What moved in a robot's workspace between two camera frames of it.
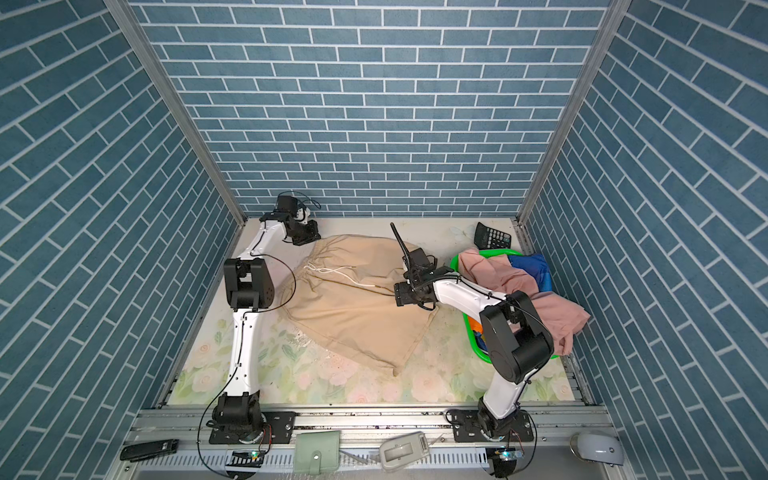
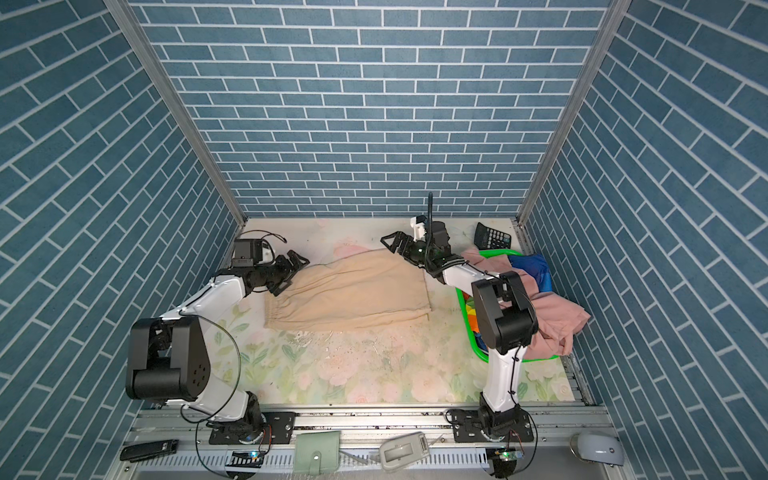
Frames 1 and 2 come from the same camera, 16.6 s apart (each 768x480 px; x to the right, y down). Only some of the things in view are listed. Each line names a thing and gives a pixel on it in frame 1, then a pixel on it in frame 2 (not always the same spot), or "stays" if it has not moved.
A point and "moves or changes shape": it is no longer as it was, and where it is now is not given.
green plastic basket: [454, 264] stays
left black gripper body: [300, 232] -> [272, 273]
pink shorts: [560, 317] stays
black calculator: [487, 238] stays
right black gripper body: [408, 292] -> [419, 254]
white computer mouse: [599, 448] stays
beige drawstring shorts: [342, 294] moves or changes shape
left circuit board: [246, 458] stays
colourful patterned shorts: [478, 332] stays
